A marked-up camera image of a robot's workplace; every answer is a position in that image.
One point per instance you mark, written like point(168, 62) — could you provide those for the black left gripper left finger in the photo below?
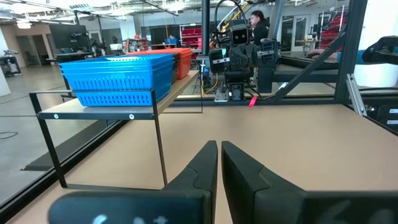
point(199, 177)

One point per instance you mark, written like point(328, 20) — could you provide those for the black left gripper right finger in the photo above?
point(248, 193)

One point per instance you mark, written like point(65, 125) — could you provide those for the blue plastic basket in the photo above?
point(118, 62)
point(118, 98)
point(118, 80)

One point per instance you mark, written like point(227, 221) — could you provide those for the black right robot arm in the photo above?
point(267, 54)

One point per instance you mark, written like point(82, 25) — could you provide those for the wooden shelf with black legs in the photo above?
point(102, 112)

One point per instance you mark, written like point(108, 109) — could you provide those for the person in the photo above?
point(260, 29)

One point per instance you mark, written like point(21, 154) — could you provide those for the small red tag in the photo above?
point(252, 101)

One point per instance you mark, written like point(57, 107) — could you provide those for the rack with red bins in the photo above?
point(334, 28)
point(190, 35)

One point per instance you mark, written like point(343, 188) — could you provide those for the dark grey desk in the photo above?
point(304, 74)

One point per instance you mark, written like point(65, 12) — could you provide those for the person's hand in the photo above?
point(323, 54)

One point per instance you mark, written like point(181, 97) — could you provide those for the silver aluminium strut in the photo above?
point(356, 93)

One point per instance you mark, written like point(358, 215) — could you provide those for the black office chair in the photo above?
point(382, 49)

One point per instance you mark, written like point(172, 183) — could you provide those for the black box with white labels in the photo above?
point(382, 116)

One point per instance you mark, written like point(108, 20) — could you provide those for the black monitor screen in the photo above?
point(70, 35)

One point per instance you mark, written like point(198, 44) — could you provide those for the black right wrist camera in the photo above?
point(240, 35)

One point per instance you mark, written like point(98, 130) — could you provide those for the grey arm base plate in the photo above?
point(221, 95)

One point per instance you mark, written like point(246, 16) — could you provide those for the black aluminium table frame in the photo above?
point(345, 46)

